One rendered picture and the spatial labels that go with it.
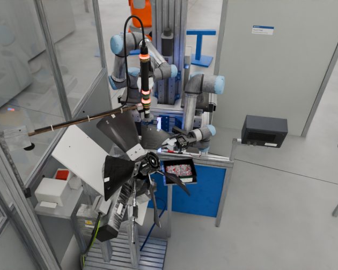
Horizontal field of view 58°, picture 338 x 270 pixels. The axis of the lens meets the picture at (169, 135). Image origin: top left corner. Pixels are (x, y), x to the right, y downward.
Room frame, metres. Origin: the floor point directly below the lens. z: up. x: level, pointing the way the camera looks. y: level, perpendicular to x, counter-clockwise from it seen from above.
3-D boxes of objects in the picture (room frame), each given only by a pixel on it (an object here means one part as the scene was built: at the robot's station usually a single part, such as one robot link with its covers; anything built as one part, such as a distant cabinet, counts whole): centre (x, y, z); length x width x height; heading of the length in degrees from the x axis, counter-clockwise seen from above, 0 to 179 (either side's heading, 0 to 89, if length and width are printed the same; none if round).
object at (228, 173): (1.56, -0.46, 0.39); 0.04 x 0.04 x 0.78; 82
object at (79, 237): (1.24, 0.68, 0.41); 0.04 x 0.04 x 0.83; 82
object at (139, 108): (1.27, 0.13, 1.50); 0.09 x 0.07 x 0.10; 117
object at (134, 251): (1.16, 0.24, 0.45); 0.09 x 0.04 x 0.91; 172
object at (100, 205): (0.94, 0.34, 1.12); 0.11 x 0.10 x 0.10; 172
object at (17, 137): (1.00, 0.68, 1.54); 0.10 x 0.07 x 0.08; 117
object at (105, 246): (1.19, 0.47, 0.57); 0.09 x 0.04 x 1.15; 172
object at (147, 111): (1.28, 0.12, 1.65); 0.04 x 0.04 x 0.46
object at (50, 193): (1.17, 0.72, 0.91); 0.17 x 0.16 x 0.11; 82
